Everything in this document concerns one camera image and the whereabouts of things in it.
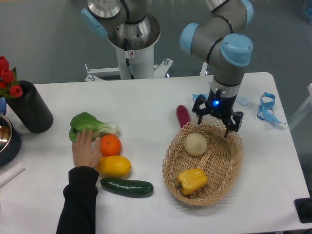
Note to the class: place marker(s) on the white plastic tube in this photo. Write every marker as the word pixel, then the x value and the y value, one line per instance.
pixel 11 173

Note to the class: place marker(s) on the yellow bell pepper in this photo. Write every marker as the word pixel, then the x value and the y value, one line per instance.
pixel 191 180

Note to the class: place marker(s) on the green bok choy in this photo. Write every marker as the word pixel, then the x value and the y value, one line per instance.
pixel 89 122

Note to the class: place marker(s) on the blue ribbon strip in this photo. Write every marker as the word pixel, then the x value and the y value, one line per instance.
pixel 205 95

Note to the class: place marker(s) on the red tulip flowers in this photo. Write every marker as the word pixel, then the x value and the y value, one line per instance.
pixel 9 86

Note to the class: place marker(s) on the woven wicker basket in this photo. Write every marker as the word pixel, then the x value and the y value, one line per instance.
pixel 221 162

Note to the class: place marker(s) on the black cylindrical vase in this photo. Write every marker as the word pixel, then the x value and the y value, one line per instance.
pixel 31 108

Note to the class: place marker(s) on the purple sweet potato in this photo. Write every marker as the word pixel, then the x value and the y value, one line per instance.
pixel 182 115

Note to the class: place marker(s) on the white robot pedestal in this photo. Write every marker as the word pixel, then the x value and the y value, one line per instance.
pixel 132 64

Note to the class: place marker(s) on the white steamed bun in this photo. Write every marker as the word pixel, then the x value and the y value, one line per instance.
pixel 195 144

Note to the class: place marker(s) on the pale blue cap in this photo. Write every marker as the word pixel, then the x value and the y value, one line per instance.
pixel 243 101

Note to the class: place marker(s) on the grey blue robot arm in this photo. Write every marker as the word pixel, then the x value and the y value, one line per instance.
pixel 134 32

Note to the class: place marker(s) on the black sleeved forearm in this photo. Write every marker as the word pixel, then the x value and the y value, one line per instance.
pixel 78 215

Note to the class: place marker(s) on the blue tangled ribbon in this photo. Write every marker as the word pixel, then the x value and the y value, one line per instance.
pixel 265 109

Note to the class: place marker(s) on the dark green cucumber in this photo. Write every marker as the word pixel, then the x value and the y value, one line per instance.
pixel 128 188

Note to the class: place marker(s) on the dark metal bowl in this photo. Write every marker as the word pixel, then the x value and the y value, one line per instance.
pixel 10 141

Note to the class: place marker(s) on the blue object at left edge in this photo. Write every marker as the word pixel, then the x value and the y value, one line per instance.
pixel 3 106

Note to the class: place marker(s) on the orange fruit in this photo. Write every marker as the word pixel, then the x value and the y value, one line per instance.
pixel 110 145

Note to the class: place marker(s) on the person's hand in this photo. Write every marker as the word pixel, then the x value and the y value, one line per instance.
pixel 84 153

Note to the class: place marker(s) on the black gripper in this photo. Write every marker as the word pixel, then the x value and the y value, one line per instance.
pixel 220 105

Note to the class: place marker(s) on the black device at edge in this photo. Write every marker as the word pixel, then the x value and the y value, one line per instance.
pixel 304 209

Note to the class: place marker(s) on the yellow mango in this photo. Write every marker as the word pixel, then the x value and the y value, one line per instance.
pixel 113 166

